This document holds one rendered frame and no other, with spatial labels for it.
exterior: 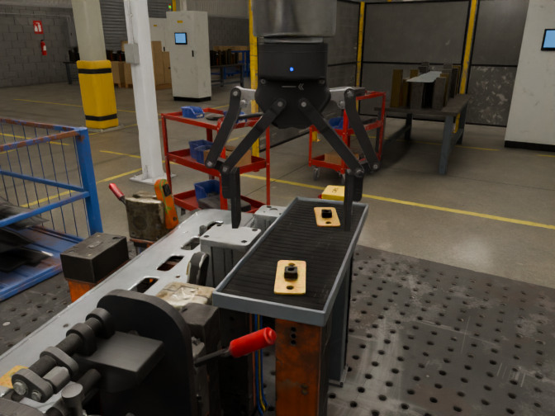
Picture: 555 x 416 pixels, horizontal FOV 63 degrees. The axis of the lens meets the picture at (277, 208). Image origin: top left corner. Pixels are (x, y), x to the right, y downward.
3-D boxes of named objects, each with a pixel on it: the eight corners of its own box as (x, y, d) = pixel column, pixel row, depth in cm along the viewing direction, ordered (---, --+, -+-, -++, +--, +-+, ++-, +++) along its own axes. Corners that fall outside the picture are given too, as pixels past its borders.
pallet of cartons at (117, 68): (139, 85, 1451) (136, 61, 1424) (120, 87, 1383) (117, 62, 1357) (111, 83, 1500) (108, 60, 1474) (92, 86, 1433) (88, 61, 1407)
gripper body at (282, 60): (331, 40, 51) (328, 121, 55) (257, 40, 52) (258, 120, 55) (334, 40, 44) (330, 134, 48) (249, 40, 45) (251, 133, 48)
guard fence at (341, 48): (351, 122, 821) (358, 2, 751) (358, 123, 815) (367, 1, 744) (248, 166, 542) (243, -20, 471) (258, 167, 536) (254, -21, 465)
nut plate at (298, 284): (277, 262, 62) (277, 253, 62) (305, 262, 62) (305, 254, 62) (273, 294, 54) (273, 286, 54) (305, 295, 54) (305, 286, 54)
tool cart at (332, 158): (346, 166, 542) (350, 82, 507) (380, 173, 513) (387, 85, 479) (304, 181, 485) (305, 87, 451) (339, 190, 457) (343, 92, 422)
